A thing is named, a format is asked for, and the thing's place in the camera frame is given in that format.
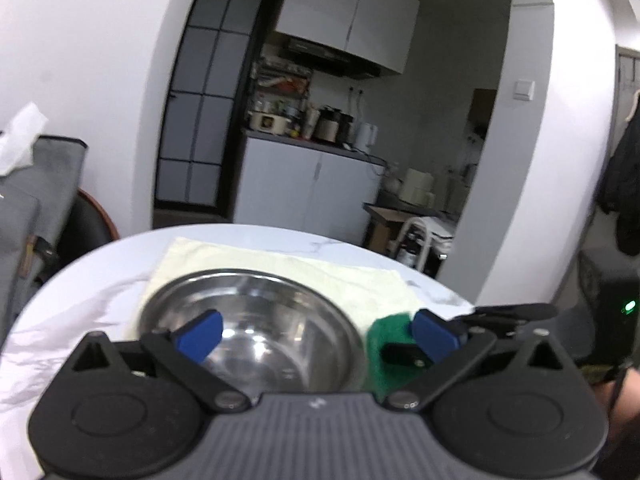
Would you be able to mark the cream cloth mat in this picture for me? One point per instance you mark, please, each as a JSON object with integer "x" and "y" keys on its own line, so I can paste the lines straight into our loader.
{"x": 300, "y": 265}

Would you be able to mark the white tissue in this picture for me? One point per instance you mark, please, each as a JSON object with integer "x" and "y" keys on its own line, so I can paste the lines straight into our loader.
{"x": 20, "y": 135}

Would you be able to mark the white light switch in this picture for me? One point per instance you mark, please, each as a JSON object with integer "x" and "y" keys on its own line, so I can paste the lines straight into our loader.
{"x": 523, "y": 90}

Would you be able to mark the dark hanging jacket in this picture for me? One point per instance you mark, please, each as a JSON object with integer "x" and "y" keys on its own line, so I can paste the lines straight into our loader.
{"x": 622, "y": 175}

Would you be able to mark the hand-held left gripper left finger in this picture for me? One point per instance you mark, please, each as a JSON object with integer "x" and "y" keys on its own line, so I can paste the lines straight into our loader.
{"x": 200, "y": 335}

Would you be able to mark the cream countertop appliance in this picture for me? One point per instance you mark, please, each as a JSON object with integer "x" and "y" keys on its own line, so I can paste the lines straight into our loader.
{"x": 416, "y": 187}

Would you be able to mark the white wall socket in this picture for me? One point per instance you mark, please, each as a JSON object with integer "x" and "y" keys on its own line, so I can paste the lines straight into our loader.
{"x": 356, "y": 92}

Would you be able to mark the black coffee machine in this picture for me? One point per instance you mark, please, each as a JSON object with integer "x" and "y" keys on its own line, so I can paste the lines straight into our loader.
{"x": 332, "y": 125}

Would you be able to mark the cream rice cooker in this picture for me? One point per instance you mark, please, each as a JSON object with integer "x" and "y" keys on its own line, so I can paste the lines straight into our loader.
{"x": 267, "y": 122}

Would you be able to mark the white electric kettle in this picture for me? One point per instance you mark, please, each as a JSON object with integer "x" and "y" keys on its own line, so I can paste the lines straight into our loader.
{"x": 365, "y": 137}

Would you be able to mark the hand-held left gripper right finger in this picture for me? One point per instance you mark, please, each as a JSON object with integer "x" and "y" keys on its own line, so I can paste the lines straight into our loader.
{"x": 435, "y": 335}

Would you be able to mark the black framed glass door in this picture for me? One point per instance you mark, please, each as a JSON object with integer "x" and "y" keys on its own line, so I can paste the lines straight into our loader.
{"x": 205, "y": 95}

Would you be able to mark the white base cabinet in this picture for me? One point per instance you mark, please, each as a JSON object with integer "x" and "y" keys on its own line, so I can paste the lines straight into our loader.
{"x": 290, "y": 190}

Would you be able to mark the white wall cabinet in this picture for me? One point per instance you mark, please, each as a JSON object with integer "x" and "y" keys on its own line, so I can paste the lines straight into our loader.
{"x": 350, "y": 10}

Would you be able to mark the black device with green light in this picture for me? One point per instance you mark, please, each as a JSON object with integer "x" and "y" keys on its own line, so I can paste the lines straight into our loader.
{"x": 610, "y": 310}

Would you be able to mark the dark chair with brown rim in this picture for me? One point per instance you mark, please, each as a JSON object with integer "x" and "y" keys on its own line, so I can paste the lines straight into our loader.
{"x": 85, "y": 230}

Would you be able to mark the metal kitchen storage rack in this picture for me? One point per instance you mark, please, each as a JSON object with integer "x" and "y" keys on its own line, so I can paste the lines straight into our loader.
{"x": 280, "y": 82}

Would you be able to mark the grey fabric bag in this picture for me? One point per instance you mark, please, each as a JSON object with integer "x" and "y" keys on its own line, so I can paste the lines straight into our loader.
{"x": 45, "y": 185}

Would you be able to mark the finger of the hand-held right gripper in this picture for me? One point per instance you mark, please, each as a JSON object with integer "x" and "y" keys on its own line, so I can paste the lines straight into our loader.
{"x": 402, "y": 354}
{"x": 515, "y": 312}

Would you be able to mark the person's right forearm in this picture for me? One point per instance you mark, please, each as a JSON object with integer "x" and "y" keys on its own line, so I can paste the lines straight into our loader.
{"x": 631, "y": 395}

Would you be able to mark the stainless steel bowl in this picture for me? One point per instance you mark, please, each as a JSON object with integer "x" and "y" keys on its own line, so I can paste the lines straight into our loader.
{"x": 280, "y": 310}

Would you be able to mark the black range hood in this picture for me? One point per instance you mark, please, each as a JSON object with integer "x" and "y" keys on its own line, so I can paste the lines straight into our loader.
{"x": 330, "y": 57}

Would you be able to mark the green scouring pad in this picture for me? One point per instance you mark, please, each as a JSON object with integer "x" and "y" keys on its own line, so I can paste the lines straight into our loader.
{"x": 386, "y": 329}

